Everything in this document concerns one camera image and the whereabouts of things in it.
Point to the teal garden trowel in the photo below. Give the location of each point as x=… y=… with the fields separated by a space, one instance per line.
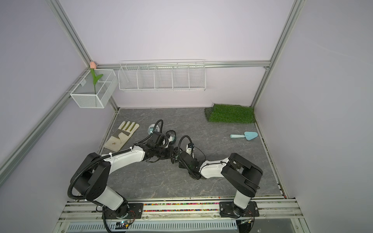
x=247 y=135

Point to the white mesh box basket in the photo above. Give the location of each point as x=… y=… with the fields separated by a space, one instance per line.
x=83 y=93

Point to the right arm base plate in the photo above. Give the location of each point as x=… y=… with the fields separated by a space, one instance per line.
x=229 y=209

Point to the clear round pouch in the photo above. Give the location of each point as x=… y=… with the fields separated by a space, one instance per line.
x=151 y=129

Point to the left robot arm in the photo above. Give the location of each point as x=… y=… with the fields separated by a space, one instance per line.
x=90 y=180

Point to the white wire shelf basket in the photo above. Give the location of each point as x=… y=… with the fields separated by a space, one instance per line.
x=162 y=75

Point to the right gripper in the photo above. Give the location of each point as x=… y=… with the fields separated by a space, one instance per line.
x=179 y=166

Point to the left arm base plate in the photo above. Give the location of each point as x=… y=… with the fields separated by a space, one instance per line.
x=125 y=211

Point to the beige work glove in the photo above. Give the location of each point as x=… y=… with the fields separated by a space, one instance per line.
x=121 y=136

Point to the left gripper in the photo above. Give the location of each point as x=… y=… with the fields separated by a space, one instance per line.
x=169 y=155

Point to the green artificial grass mat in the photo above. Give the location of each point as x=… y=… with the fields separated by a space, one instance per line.
x=224 y=113

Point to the artificial pink tulip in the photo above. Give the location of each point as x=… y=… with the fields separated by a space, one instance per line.
x=95 y=77

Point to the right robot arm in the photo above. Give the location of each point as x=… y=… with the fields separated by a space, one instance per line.
x=242 y=174

